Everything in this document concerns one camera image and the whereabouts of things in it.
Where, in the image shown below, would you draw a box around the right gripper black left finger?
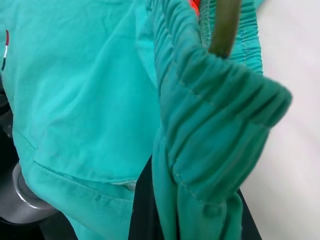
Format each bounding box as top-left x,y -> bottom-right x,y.
128,154 -> 163,240

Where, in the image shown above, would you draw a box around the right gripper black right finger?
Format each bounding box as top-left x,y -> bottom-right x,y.
235,187 -> 264,240

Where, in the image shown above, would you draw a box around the olive green wire hanger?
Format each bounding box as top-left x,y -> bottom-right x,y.
209,0 -> 243,58

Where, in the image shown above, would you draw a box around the green shorts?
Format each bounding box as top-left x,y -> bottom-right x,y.
0,0 -> 294,240

